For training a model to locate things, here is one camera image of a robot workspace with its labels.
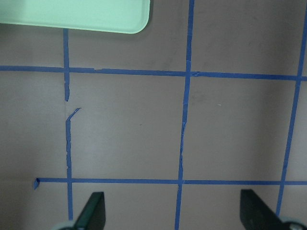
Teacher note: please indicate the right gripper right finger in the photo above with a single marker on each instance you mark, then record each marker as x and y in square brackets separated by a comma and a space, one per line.
[256, 215]

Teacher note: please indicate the light green tray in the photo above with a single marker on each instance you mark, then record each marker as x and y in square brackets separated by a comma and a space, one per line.
[116, 16]

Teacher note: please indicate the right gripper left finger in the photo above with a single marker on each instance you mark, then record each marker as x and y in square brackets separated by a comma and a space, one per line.
[93, 215]

